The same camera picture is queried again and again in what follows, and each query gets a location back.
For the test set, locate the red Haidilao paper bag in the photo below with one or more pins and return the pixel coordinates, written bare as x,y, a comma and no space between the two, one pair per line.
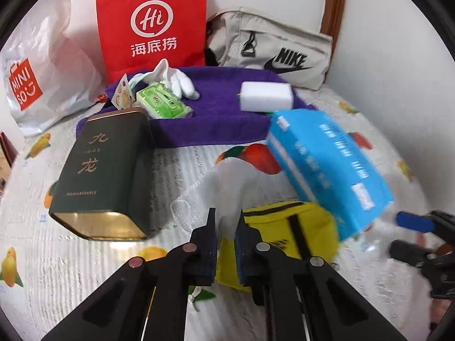
137,34

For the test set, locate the fruit print tablecloth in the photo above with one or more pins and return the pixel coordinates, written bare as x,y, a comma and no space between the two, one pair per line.
58,270

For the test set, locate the clear bubble wrap bag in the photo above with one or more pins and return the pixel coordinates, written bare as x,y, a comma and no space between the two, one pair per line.
229,187

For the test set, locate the dark green tea tin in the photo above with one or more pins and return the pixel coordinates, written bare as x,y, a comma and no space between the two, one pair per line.
103,191

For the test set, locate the white sponge block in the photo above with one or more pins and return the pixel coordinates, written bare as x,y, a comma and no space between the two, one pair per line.
265,97

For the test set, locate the white Miniso plastic bag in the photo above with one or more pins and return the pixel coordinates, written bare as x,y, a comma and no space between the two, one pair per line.
47,76

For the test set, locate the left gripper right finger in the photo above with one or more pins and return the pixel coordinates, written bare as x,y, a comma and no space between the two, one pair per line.
304,299

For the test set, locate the fruit pattern sachet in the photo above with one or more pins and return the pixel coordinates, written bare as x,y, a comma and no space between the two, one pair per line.
123,97

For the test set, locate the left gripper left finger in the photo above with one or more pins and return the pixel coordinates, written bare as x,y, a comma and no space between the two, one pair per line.
145,300

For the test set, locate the yellow black pouch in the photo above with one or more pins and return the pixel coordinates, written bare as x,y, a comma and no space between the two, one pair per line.
298,228

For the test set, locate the beige Nike waist bag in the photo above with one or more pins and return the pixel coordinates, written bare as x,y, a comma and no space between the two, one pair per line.
246,39

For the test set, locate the blue tissue pack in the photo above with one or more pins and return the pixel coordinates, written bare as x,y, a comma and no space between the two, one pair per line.
325,166

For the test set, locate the green wet wipes pack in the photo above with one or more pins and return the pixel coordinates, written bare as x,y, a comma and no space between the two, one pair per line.
160,103

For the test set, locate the purple towel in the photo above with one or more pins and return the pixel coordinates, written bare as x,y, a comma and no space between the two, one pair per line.
217,118

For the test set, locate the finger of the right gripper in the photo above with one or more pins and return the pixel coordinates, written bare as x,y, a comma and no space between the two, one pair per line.
414,222
408,253

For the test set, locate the patterned brown box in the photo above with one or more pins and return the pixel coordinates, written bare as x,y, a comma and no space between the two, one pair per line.
8,155

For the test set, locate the brown wooden door frame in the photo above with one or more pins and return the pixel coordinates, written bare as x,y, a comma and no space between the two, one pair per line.
332,19

